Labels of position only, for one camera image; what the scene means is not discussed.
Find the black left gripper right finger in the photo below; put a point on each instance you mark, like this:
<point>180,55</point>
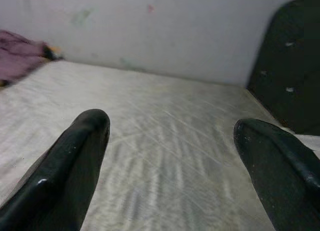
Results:
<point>280,171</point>

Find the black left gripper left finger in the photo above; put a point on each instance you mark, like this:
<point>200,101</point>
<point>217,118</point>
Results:
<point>57,171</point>

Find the black tufted headboard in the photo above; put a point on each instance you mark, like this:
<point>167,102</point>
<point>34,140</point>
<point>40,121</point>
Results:
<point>290,66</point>

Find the grey quilted mattress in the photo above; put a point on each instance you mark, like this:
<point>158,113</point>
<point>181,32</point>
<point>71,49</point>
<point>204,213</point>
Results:
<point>162,141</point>

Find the purple cartoon mouse blanket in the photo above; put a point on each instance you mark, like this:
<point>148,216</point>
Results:
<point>15,58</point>

